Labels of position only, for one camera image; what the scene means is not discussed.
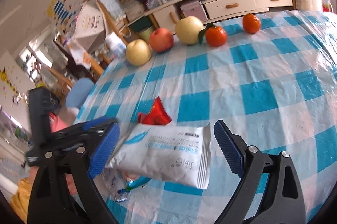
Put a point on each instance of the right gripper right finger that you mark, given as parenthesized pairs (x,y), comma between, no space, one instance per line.
(248,164)

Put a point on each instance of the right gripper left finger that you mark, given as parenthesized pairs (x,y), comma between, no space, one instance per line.
(99,141)

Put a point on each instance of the white Magicday wrapper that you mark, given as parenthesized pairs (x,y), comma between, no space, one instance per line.
(116,182)

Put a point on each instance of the silver white snack bag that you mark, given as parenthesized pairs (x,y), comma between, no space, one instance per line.
(167,153)

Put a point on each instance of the yellow sleeve forearm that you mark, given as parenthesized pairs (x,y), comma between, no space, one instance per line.
(20,200)

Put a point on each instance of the pink plastic trash bucket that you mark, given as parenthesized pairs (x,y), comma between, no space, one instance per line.
(56,124)

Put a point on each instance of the green trash can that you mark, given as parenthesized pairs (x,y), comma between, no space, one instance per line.
(145,33)

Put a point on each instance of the left hand red nails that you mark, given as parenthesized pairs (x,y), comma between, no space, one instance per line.
(69,179)

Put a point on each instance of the blue round stool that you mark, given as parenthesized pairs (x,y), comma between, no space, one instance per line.
(79,92)

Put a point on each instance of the green cartoon snack packet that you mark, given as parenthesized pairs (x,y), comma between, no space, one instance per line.
(140,182)

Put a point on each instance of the small red wrapper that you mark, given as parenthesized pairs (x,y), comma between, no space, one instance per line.
(157,115)

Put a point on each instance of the blue checked tablecloth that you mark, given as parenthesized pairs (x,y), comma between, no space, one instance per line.
(275,88)

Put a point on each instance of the yellow pear left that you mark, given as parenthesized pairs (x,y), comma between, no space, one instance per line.
(138,52)

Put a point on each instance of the yellow pear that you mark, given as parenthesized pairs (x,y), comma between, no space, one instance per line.
(188,29)
(138,52)

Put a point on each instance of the white printed tote bag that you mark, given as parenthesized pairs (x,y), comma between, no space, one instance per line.
(89,24)

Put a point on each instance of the red apple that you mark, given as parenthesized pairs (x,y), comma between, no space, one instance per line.
(161,40)

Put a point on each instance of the wooden chair with bag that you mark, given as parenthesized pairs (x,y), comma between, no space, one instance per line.
(114,18)

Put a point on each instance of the tangerine with leaf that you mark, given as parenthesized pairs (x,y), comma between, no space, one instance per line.
(215,36)

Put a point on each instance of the small tangerine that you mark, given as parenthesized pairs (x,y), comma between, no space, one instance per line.
(251,23)

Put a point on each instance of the yellow pear right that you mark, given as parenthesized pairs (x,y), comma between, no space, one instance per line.
(188,29)

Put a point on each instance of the pink storage box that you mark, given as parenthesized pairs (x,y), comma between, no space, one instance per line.
(194,8)

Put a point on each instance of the white TV cabinet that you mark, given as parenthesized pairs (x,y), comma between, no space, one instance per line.
(168,14)

